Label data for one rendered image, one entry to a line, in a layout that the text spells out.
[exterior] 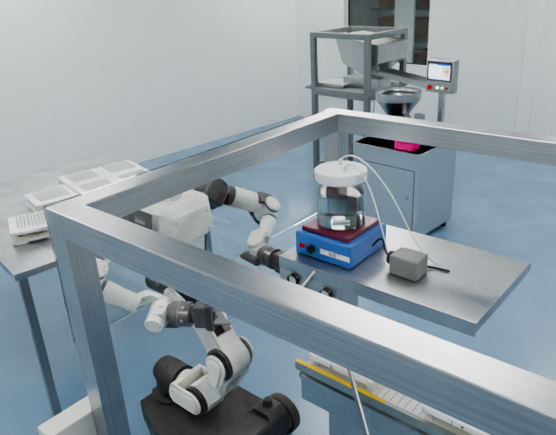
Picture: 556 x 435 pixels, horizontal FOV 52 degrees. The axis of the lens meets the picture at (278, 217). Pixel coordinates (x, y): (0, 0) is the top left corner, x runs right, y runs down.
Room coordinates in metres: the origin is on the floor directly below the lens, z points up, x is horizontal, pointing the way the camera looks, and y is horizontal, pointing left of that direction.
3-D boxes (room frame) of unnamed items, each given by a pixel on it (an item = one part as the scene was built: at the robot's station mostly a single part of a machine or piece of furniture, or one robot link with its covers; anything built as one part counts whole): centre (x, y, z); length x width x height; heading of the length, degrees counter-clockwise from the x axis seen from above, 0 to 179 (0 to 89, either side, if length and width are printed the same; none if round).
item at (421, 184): (4.46, -1.05, 0.38); 0.63 x 0.57 x 0.76; 44
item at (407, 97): (4.53, -1.06, 0.95); 0.49 x 0.36 x 0.38; 44
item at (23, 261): (3.25, 1.27, 0.84); 1.50 x 1.10 x 0.04; 40
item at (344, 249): (1.58, -0.18, 1.32); 0.21 x 0.20 x 0.09; 138
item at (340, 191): (1.58, -0.19, 1.45); 0.15 x 0.15 x 0.19
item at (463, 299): (1.49, -0.35, 1.25); 0.62 x 0.38 x 0.04; 48
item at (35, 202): (3.17, 1.32, 0.92); 0.25 x 0.24 x 0.02; 127
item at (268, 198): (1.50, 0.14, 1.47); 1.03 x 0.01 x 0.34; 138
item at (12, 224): (2.79, 1.28, 0.92); 0.25 x 0.24 x 0.02; 115
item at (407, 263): (1.41, -0.35, 1.30); 0.10 x 0.07 x 0.06; 48
